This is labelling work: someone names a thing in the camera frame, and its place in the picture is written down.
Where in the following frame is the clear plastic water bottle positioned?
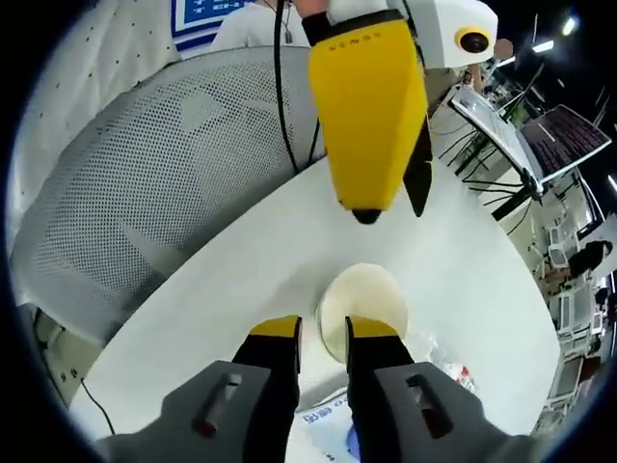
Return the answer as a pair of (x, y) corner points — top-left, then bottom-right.
(417, 331), (477, 393)

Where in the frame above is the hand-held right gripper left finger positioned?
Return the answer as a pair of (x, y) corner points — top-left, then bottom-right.
(94, 315), (304, 463)

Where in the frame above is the silver laptop on stand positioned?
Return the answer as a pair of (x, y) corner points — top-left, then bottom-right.
(447, 85), (612, 192)

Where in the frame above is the person in white shirt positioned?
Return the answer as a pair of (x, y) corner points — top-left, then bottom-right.
(13, 0), (185, 209)

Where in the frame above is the white paper cup green print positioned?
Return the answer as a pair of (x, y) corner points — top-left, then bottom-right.
(314, 261), (412, 366)

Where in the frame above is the grey mesh office chair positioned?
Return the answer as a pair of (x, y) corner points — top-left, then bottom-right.
(12, 45), (335, 340)

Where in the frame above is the blue white sign board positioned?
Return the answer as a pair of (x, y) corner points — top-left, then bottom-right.
(170, 0), (243, 50)

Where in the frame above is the white table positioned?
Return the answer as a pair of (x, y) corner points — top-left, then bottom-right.
(70, 156), (561, 463)

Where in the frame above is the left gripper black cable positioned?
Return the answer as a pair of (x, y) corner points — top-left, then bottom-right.
(273, 0), (321, 175)

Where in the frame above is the black floor cable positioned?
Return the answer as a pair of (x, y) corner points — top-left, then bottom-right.
(78, 377), (118, 436)

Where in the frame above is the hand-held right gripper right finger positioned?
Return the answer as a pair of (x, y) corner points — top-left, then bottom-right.
(344, 315), (532, 463)

